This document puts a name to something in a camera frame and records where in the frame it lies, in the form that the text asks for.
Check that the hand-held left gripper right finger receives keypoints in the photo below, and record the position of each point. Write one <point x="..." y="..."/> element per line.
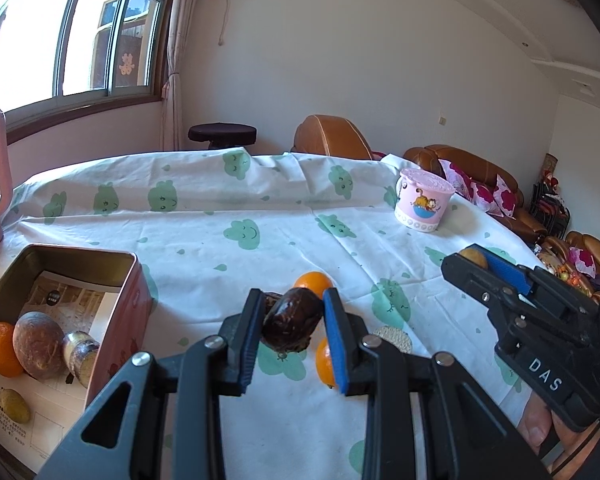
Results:
<point x="337" y="345"/>

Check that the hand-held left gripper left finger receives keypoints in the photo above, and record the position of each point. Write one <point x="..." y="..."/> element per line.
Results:
<point x="245" y="360"/>

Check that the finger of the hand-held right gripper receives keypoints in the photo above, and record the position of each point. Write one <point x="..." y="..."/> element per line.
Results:
<point x="510" y="270"/>
<point x="475" y="285"/>

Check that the small orange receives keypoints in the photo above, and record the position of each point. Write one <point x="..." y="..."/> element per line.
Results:
<point x="314" y="282"/>
<point x="324" y="362"/>

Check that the small yellow loquat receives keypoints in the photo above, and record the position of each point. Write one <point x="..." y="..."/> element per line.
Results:
<point x="14" y="406"/>
<point x="476" y="258"/>

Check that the pink metal tin box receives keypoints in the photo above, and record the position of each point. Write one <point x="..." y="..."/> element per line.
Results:
<point x="125" y="320"/>

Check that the purple passion fruit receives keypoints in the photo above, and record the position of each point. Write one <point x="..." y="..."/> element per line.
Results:
<point x="37" y="342"/>

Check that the large orange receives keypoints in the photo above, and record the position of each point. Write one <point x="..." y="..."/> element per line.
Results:
<point x="0" y="350"/>

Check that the person's right hand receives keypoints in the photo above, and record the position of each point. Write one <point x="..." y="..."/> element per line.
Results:
<point x="535" y="422"/>

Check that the small brown leather seat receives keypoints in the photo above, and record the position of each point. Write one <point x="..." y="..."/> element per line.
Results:
<point x="560" y="245"/>

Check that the beige textured round object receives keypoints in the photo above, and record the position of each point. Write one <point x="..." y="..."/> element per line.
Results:
<point x="394" y="341"/>

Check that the red white floral cushion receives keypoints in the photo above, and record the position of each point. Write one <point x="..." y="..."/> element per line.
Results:
<point x="455" y="177"/>
<point x="485" y="200"/>
<point x="509" y="192"/>

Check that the stacked dark chairs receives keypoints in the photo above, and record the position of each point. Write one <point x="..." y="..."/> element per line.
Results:
<point x="550" y="200"/>

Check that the pink cartoon cup with lid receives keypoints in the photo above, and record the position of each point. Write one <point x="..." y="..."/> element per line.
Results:
<point x="422" y="205"/>

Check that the brown leather sofa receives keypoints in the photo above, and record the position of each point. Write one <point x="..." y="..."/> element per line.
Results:
<point x="430" y="155"/>

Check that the white tablecloth with green prints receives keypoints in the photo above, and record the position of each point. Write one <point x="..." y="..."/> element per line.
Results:
<point x="280" y="220"/>

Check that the printed paper leaflet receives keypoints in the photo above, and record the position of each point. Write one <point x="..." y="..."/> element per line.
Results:
<point x="75" y="300"/>

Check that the dark round stool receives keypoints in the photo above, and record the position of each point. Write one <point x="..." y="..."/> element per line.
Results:
<point x="222" y="132"/>

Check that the white tied curtain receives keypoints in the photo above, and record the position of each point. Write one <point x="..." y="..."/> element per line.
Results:
<point x="177" y="60"/>

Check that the white air conditioner pipe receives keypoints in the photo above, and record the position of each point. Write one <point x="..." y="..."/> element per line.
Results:
<point x="225" y="15"/>

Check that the sliding glass window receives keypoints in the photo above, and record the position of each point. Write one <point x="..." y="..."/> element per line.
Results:
<point x="55" y="35"/>

